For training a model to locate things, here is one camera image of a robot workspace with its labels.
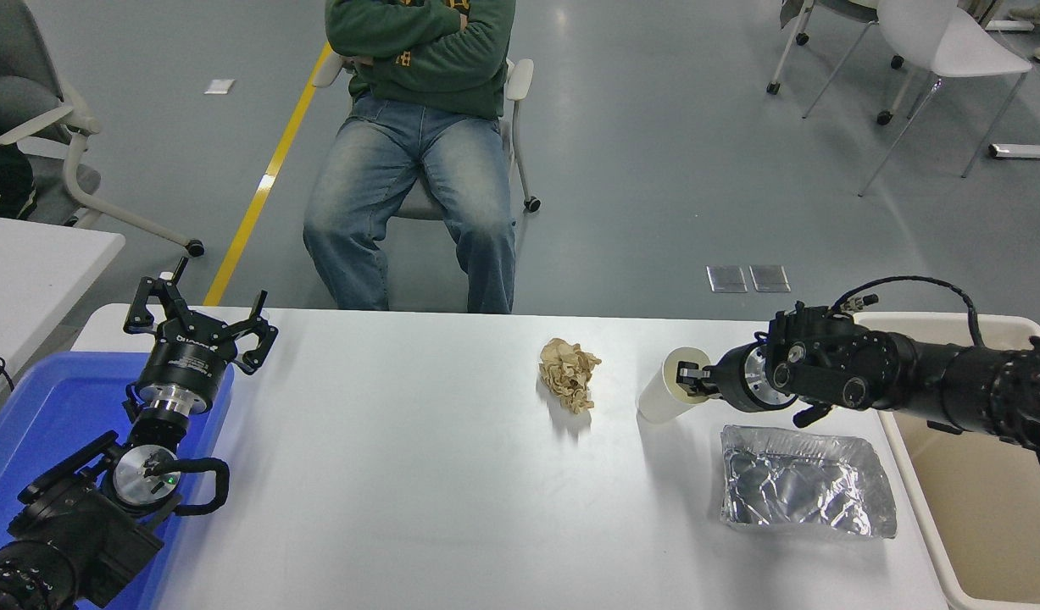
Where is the white side table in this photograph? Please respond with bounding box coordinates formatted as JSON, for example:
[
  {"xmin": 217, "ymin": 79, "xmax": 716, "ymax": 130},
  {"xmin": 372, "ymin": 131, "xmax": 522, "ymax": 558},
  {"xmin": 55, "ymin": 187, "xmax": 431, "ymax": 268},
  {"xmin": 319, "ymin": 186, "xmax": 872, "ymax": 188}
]
[{"xmin": 0, "ymin": 214, "xmax": 126, "ymax": 399}]

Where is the tan paper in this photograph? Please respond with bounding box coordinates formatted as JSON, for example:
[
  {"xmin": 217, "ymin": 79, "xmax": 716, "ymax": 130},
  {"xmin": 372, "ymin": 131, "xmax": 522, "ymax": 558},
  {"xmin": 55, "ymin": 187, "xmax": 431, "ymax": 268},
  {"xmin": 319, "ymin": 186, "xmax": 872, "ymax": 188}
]
[{"xmin": 538, "ymin": 338, "xmax": 603, "ymax": 415}]

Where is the silver foil tray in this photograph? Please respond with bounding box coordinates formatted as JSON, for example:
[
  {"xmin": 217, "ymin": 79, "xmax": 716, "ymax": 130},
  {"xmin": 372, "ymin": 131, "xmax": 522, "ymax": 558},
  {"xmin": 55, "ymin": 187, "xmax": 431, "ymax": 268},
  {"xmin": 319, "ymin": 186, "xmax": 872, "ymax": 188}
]
[{"xmin": 720, "ymin": 424, "xmax": 898, "ymax": 541}]

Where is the white paper cup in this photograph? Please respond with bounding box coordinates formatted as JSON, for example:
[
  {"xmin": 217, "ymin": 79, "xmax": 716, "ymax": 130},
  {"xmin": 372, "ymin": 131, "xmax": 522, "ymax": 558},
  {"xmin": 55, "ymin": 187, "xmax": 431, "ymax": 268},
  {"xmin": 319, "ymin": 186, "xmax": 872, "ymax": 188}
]
[{"xmin": 637, "ymin": 347, "xmax": 712, "ymax": 424}]

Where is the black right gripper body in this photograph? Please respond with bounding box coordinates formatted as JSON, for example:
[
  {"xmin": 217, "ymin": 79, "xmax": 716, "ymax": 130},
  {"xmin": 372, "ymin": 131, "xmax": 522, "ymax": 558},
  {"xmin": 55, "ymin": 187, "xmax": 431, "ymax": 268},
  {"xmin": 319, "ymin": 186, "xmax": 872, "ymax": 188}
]
[{"xmin": 708, "ymin": 343, "xmax": 759, "ymax": 413}]

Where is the white chair with metal legs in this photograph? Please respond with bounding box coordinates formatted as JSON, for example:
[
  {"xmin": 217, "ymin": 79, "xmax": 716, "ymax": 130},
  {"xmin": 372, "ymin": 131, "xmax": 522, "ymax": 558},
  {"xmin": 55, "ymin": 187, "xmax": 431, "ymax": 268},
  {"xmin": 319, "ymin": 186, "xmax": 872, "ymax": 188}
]
[{"xmin": 859, "ymin": 0, "xmax": 1035, "ymax": 197}]

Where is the rolling chair with castors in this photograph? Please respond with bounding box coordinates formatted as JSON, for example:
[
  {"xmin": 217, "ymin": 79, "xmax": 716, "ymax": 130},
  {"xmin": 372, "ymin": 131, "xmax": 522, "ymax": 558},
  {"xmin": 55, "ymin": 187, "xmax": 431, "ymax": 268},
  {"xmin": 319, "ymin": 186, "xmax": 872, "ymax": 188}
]
[{"xmin": 767, "ymin": 0, "xmax": 906, "ymax": 126}]

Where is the grey office chair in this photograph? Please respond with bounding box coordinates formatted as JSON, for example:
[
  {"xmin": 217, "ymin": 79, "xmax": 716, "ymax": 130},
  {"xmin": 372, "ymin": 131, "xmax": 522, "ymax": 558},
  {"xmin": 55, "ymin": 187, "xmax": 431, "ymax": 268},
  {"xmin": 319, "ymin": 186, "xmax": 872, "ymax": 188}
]
[{"xmin": 0, "ymin": 0, "xmax": 205, "ymax": 258}]

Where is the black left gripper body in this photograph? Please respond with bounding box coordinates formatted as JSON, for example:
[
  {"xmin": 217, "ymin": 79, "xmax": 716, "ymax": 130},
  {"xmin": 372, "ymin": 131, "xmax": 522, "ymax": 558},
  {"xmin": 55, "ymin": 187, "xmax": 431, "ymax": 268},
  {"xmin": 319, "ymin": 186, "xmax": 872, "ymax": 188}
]
[{"xmin": 136, "ymin": 326, "xmax": 237, "ymax": 399}]

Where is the blue plastic tray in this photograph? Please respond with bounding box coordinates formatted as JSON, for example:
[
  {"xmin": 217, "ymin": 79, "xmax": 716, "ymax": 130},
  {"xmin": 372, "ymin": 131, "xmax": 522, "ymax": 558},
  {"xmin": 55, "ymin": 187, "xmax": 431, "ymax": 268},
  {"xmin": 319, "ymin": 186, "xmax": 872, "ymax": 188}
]
[{"xmin": 0, "ymin": 352, "xmax": 236, "ymax": 610}]

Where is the large pale plastic bin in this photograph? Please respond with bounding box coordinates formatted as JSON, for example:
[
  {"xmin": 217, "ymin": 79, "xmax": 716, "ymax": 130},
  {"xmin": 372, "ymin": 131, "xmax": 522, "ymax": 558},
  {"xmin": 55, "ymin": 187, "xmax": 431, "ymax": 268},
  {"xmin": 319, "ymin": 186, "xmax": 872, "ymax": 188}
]
[{"xmin": 850, "ymin": 311, "xmax": 1040, "ymax": 610}]

